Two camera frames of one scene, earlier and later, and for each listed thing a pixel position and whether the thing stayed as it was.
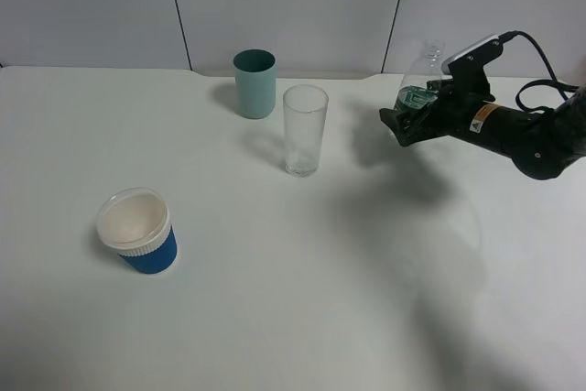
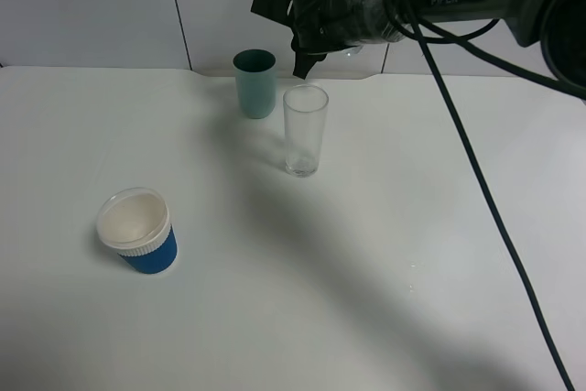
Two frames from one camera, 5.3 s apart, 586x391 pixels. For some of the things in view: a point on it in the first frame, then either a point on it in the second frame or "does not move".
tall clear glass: (305, 108) does not move
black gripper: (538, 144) → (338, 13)
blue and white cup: (135, 223) does not move
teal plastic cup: (255, 74) does not move
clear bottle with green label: (420, 85) → (358, 49)
